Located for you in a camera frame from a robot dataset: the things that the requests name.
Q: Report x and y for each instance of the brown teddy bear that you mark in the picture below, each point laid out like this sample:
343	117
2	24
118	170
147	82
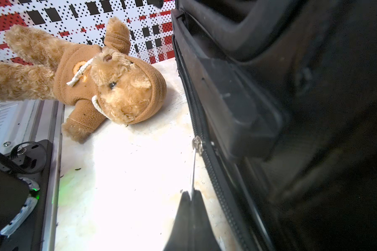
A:
101	83

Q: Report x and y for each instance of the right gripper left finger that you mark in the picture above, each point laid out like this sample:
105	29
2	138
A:
180	236

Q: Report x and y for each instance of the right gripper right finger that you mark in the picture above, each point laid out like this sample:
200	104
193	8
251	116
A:
202	234

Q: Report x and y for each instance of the black hard-shell suitcase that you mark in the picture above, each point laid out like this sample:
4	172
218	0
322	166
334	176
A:
283	97

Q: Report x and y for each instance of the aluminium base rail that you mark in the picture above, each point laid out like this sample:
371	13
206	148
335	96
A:
34	120

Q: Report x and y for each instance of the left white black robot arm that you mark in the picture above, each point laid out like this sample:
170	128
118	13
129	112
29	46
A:
24	176

